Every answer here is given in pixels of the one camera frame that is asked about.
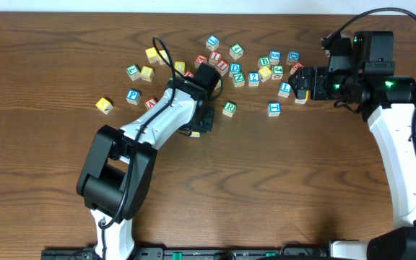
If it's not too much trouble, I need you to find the red i block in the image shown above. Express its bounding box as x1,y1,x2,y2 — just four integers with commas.
208,51,222,66
215,59,230,77

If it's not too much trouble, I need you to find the green 4 block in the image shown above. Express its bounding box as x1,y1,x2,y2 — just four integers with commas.
230,43,244,60

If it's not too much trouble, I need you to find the red I block upper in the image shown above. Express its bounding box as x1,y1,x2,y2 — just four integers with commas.
208,51,222,66

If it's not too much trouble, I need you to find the green 7 block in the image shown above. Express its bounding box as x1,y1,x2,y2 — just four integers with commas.
126,64,141,81

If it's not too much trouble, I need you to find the blue P block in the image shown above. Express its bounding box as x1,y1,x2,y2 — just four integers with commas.
126,90,142,105

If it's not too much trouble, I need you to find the blue 5 block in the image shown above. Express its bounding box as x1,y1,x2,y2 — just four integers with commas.
269,50,282,65

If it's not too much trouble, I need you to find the red E block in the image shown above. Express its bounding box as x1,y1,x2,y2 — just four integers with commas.
194,54,208,69

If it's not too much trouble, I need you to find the yellow block far right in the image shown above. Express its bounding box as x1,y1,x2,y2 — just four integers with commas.
295,90,310,105

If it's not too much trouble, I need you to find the green J block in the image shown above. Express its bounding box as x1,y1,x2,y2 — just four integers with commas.
272,65,284,80

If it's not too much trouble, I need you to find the blue l block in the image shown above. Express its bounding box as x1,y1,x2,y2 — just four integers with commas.
206,35,220,51
278,82,292,98

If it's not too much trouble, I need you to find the yellow block right cluster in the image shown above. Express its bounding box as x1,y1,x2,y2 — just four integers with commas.
259,66,272,82

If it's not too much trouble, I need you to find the blue d block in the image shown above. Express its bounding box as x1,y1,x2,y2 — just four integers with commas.
229,63,241,77
286,51,300,66

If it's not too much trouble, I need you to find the green B block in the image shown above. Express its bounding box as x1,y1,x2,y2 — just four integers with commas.
258,56,271,69

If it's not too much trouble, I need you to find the blue D block right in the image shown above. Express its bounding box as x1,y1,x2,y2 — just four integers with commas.
286,51,300,66

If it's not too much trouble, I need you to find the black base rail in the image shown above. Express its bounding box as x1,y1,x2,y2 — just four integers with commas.
40,245,329,260

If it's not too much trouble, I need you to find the red U block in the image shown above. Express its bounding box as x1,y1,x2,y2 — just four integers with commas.
184,71,194,77

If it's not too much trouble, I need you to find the blue T block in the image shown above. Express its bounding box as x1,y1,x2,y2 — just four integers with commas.
268,102,282,117

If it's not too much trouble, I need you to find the blue D block centre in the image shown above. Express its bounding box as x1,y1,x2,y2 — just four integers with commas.
229,63,241,77

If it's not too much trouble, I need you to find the yellow s block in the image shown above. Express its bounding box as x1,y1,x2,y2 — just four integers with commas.
157,50,170,65
140,66,155,82

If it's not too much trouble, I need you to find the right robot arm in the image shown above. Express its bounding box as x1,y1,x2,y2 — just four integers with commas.
288,31,416,259

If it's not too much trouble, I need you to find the blue 2 block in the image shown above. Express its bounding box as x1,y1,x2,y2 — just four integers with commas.
248,72,260,87

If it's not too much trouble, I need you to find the blue L block top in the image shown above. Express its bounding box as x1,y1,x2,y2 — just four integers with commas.
206,35,220,51

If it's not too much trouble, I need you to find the yellow S block left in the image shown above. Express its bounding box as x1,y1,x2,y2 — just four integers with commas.
140,66,155,82

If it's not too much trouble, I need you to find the yellow o block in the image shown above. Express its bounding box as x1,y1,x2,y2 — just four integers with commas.
174,61,186,74
214,80,222,90

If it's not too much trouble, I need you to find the red I block lower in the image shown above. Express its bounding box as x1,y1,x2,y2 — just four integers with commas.
215,59,230,77

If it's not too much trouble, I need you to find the yellow S block top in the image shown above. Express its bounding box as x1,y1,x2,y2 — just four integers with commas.
157,50,170,65

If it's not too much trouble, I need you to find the yellow C block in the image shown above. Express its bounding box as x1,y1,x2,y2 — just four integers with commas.
190,131,200,138

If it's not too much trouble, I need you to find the yellow block top left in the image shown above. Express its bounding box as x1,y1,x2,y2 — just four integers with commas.
145,47,159,64

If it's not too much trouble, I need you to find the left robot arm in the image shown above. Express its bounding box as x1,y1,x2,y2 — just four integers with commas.
76,63,222,259

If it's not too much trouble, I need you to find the red A block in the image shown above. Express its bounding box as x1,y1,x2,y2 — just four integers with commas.
144,97,158,110

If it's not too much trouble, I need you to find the yellow K block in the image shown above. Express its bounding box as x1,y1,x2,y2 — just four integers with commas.
95,97,113,114

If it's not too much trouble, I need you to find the green R block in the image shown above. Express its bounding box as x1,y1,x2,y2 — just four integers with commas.
222,101,237,117

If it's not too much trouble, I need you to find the green N block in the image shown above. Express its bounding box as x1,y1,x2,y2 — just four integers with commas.
233,72,246,87

